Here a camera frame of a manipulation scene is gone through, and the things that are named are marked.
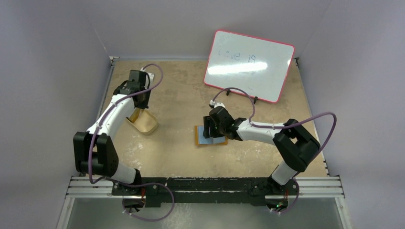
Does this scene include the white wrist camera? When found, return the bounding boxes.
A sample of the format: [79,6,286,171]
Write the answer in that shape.
[209,100,225,109]
[140,68,155,85]

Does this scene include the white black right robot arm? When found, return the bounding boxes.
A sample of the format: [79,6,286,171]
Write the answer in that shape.
[202,106,320,194]

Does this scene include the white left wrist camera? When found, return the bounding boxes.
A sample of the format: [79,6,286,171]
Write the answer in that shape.
[140,68,155,85]

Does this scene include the pink framed whiteboard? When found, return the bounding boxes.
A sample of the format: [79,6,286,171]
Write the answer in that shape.
[203,30,295,103]

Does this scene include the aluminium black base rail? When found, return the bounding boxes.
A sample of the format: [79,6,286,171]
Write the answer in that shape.
[66,177,344,208]

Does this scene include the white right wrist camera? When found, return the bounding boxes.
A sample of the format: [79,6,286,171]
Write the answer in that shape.
[209,100,225,109]

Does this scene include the beige oval tray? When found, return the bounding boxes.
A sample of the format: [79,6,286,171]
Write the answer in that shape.
[126,108,159,135]

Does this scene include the orange leather card holder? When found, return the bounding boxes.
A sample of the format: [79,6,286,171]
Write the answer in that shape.
[194,125,228,146]

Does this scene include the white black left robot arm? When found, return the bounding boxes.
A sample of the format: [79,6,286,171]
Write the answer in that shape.
[73,69,153,195]

